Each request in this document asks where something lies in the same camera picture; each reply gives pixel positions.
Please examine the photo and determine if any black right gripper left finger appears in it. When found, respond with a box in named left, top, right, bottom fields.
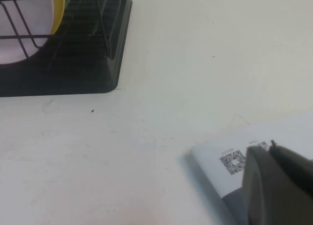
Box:
left=242, top=146, right=313, bottom=225

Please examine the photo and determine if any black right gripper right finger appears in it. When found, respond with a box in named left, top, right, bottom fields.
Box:
left=268, top=139, right=313, bottom=197

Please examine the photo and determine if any pink round plate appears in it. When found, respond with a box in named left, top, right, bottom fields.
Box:
left=0, top=0, right=55, bottom=65

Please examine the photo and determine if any yellow round plate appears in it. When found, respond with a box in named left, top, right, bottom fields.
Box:
left=49, top=0, right=67, bottom=36

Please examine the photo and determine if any white box with QR codes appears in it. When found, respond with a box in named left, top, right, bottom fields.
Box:
left=180, top=112, right=313, bottom=225

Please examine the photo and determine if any black plastic drip tray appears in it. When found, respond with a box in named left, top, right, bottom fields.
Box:
left=0, top=0, right=134, bottom=98

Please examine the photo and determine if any black wire dish rack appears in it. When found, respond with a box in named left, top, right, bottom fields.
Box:
left=0, top=0, right=130, bottom=60

